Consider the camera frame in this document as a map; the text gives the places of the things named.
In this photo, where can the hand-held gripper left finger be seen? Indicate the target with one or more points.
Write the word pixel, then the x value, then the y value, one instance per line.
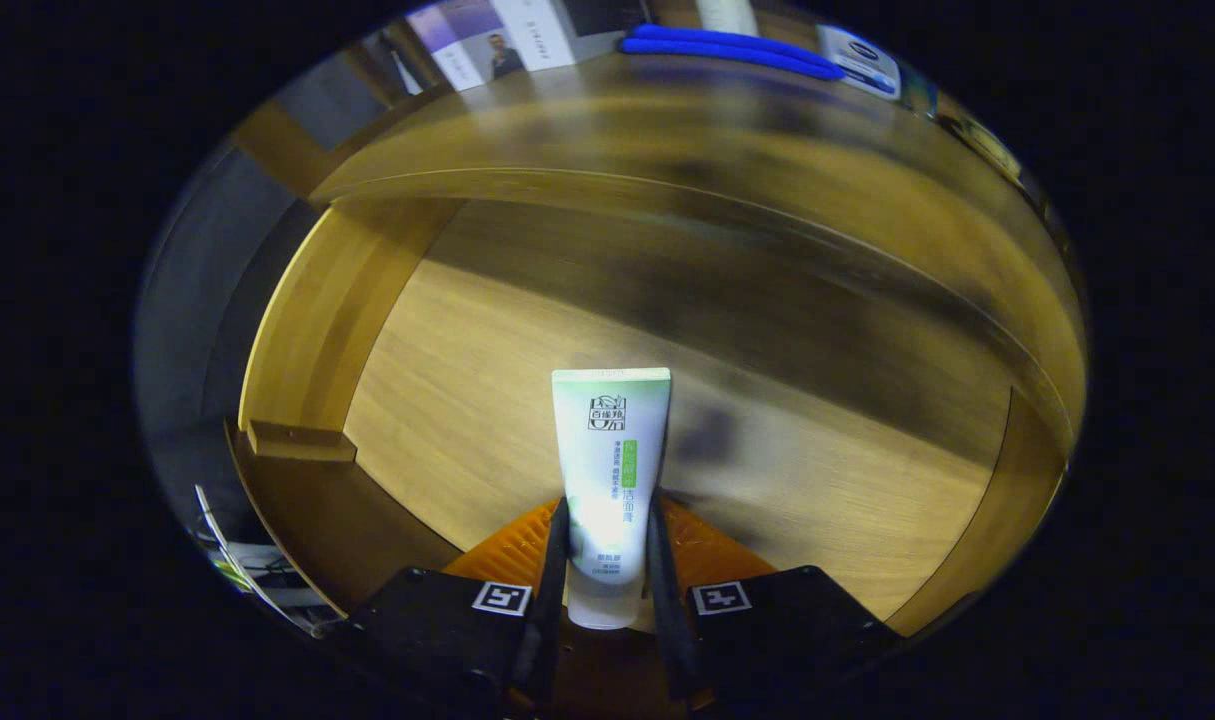
pixel 437 630

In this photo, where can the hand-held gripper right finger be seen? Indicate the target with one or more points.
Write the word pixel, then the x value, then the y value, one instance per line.
pixel 787 630

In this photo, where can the wooden drawer with black knob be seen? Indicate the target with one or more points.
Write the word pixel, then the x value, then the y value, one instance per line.
pixel 487 400

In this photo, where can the white and green tube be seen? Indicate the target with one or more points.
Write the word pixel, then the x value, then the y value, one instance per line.
pixel 612 470

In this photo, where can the wooden countertop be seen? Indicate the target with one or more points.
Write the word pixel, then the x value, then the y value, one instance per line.
pixel 717 130

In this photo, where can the white bottle with blue cap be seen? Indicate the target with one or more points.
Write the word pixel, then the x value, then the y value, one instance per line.
pixel 857 55

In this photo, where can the folded blue cloth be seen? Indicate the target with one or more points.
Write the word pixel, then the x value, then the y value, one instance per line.
pixel 727 48

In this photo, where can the purple book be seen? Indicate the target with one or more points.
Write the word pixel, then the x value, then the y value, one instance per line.
pixel 447 40

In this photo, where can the thick white book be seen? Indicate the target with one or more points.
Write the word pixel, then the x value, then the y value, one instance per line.
pixel 537 30

